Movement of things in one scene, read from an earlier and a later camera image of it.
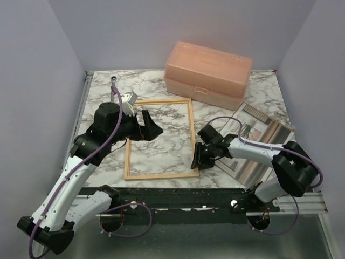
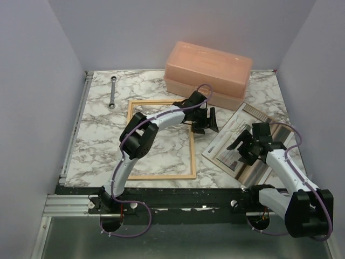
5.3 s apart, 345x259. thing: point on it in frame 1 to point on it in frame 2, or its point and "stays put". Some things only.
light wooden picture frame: [127, 175] stays put
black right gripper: [198, 158] to [246, 136]
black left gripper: [151, 130] to [199, 128]
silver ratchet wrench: [113, 78] stays put
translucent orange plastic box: [213, 76] stays put
